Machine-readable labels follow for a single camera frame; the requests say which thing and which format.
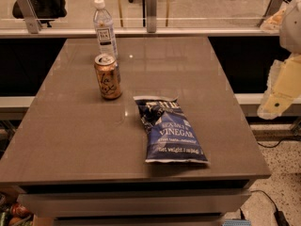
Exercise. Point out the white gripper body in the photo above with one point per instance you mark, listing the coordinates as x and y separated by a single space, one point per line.
292 28

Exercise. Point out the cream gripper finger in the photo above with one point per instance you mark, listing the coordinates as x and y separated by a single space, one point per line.
272 24
283 86

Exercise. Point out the orange LaCroix soda can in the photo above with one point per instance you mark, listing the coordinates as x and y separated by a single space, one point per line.
107 72

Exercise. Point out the red can under table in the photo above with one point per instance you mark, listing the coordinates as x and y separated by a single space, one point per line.
18 210

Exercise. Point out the blue vinegar chips bag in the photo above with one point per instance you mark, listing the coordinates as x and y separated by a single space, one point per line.
171 137

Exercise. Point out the black power adapter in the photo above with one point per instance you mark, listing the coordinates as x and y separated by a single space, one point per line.
280 219

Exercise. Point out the clear plastic water bottle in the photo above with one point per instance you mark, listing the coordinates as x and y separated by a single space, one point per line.
104 28

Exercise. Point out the black office chair left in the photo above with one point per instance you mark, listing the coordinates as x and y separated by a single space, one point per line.
47 11

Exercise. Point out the right metal glass bracket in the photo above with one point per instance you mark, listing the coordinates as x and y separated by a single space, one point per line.
272 8

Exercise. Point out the metal glass bracket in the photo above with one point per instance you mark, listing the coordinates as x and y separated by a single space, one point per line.
31 20
272 8
151 15

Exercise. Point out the centre metal glass bracket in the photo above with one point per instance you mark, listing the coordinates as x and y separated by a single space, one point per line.
151 15

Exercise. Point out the left metal glass bracket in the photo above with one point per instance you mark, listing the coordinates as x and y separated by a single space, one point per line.
31 20

